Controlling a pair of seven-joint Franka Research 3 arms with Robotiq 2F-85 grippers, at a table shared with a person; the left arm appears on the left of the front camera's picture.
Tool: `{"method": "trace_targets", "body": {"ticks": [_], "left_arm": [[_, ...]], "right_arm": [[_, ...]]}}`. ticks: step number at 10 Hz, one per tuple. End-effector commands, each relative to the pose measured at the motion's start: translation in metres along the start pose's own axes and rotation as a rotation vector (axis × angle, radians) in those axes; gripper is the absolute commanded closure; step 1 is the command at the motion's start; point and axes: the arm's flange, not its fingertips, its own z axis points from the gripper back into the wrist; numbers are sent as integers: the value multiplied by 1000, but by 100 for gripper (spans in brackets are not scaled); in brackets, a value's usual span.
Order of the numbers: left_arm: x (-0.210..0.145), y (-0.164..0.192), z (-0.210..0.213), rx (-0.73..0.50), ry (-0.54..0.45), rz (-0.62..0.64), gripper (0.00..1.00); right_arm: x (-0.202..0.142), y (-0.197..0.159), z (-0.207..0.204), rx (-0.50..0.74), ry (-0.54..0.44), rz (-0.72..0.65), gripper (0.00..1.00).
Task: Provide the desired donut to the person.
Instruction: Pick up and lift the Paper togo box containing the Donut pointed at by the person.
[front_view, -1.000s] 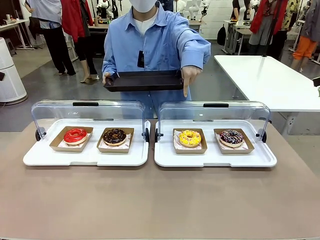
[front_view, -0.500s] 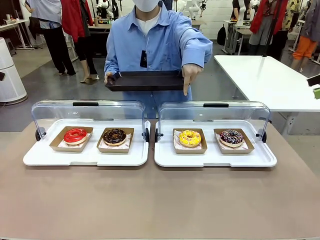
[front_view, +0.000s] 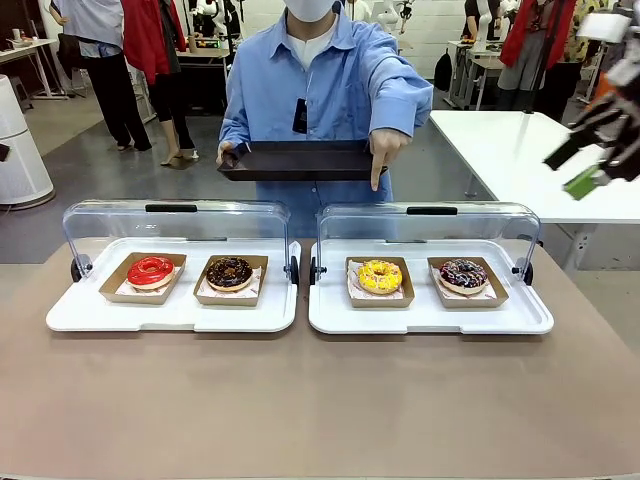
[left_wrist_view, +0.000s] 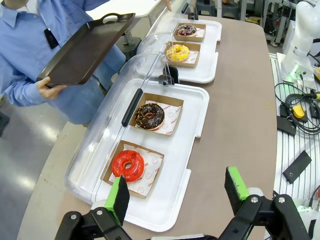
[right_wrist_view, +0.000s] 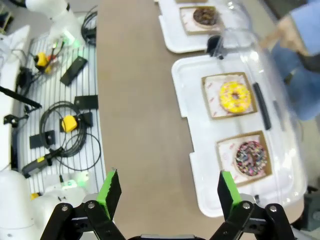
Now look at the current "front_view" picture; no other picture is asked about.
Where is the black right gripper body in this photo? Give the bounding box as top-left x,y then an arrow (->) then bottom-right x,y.
601,54 -> 640,184

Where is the yellow sprinkled donut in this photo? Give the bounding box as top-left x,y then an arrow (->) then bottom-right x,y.
345,256 -> 416,309
356,259 -> 403,295

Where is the white paper liner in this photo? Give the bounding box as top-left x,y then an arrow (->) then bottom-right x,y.
115,264 -> 182,298
347,264 -> 407,301
198,266 -> 263,300
430,264 -> 499,301

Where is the dark serving tray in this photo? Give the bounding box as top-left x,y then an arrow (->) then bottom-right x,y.
216,139 -> 390,183

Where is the person's right forearm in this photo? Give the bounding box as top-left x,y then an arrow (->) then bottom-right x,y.
218,113 -> 252,151

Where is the person's left forearm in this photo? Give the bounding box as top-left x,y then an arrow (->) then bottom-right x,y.
369,79 -> 435,140

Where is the dark sprinkled donut in box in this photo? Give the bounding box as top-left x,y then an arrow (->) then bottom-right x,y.
427,256 -> 510,309

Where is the purple drizzled donut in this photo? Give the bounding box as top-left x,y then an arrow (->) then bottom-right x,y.
438,258 -> 489,295

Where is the person in blue shirt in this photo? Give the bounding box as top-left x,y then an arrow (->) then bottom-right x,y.
218,2 -> 435,240

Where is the chocolate glazed donut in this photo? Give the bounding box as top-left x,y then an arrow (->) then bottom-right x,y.
206,256 -> 255,293

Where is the chocolate donut in box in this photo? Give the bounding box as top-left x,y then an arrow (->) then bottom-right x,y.
193,254 -> 270,308

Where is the red glazed donut in box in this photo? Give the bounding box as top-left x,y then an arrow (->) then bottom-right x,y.
98,251 -> 188,305

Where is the person's left hand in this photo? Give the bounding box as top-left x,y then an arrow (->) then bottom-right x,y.
368,127 -> 413,194

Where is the large white table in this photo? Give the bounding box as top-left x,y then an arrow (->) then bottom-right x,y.
428,108 -> 640,271

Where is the floral patterned shirt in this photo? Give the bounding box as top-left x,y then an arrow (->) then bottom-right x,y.
564,0 -> 617,64

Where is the grey background work table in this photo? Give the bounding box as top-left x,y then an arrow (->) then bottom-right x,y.
446,39 -> 507,111

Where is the mannequin with red coat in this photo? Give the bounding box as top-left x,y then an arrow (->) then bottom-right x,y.
499,0 -> 577,109

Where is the black backpack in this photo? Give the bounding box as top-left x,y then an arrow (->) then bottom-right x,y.
433,49 -> 454,93

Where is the clear hinged lid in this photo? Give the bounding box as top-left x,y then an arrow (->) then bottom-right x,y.
62,199 -> 301,287
309,202 -> 543,287

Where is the white display tray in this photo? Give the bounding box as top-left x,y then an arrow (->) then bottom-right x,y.
308,238 -> 555,336
45,237 -> 302,335

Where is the black clip-on tag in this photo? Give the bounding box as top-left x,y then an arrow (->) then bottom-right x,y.
292,97 -> 310,135

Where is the white face mask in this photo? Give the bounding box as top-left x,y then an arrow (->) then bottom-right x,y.
283,0 -> 335,23

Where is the mannequin with red jacket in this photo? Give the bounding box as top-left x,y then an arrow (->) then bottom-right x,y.
122,0 -> 199,167

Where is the mannequin with blue shirt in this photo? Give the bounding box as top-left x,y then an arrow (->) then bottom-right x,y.
49,0 -> 153,153

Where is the white background desk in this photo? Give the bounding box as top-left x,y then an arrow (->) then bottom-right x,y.
0,37 -> 70,101

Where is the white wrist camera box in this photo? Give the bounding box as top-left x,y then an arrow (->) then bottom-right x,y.
575,11 -> 629,43

